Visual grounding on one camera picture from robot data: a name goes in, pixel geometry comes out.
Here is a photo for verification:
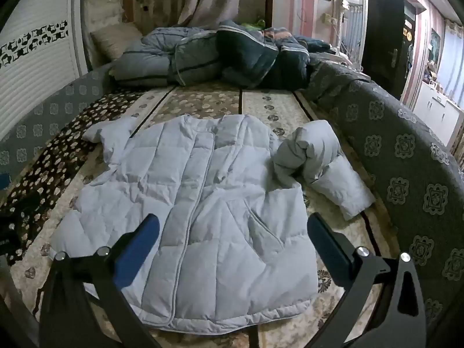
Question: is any light blue window curtain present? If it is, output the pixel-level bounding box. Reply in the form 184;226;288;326
440;20;464;98

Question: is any grey-blue striped quilt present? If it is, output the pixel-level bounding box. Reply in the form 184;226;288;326
109;25;225;88

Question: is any dark door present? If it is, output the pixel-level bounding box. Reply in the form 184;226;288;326
362;0;416;100

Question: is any small wall picture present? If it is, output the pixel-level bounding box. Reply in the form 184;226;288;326
429;28;441;62

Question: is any grey patterned bedspread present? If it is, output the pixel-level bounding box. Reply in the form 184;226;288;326
0;58;464;334

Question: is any dark blue striped quilt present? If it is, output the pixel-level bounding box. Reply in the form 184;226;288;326
215;20;312;89

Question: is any white fluffy cushion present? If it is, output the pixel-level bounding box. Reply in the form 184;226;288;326
81;0;124;69

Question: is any floral patterned blanket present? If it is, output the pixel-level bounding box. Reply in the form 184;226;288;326
0;80;403;348

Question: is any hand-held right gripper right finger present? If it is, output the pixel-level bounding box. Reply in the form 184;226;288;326
306;212;428;348

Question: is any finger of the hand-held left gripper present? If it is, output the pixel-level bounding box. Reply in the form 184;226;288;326
0;188;40;262

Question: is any beige pillow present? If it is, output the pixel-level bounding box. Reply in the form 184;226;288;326
90;25;144;62

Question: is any light blue puffer jacket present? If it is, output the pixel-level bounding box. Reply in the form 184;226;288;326
49;113;376;332

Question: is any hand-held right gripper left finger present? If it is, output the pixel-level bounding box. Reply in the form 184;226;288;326
39;213;164;348

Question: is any white cabinet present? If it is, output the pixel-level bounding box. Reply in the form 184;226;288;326
413;80;464;149

